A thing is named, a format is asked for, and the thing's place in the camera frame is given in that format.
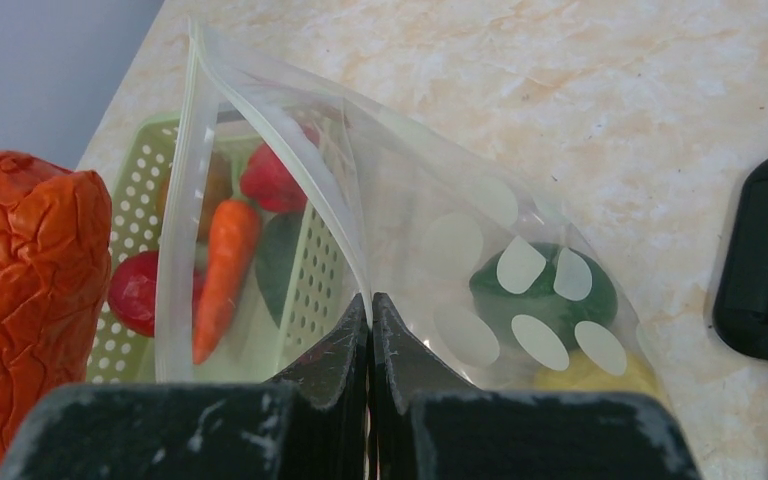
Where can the brown potato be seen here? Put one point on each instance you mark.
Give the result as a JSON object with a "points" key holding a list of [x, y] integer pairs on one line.
{"points": [[217, 189]]}

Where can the clear polka dot zip bag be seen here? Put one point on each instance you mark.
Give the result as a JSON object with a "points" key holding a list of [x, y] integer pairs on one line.
{"points": [[413, 214]]}

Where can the yellow lemon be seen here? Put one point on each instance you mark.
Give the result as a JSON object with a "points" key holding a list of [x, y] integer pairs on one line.
{"points": [[584, 375]]}

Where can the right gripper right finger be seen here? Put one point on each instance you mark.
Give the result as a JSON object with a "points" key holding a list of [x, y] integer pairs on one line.
{"points": [[432, 424]]}

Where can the green perforated plastic basket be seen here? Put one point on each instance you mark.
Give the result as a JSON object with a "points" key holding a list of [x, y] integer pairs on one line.
{"points": [[254, 349]]}

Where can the orange carrot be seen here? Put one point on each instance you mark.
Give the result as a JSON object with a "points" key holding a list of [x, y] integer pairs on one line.
{"points": [[233, 238], [55, 268]]}

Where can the dark green avocado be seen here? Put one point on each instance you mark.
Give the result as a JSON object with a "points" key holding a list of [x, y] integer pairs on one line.
{"points": [[274, 260]]}

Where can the red apple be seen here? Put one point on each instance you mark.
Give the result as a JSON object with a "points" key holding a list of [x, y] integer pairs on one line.
{"points": [[132, 292]]}

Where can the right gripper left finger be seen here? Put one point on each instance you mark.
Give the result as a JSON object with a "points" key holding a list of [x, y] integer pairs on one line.
{"points": [[306, 422]]}

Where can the green lime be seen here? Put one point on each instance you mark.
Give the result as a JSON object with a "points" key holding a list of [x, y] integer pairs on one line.
{"points": [[497, 307]]}

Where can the red bell pepper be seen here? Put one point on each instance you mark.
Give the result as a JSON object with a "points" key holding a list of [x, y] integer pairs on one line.
{"points": [[269, 184]]}

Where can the black case with poker chips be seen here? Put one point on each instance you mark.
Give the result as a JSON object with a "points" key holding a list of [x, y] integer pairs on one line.
{"points": [[740, 311]]}

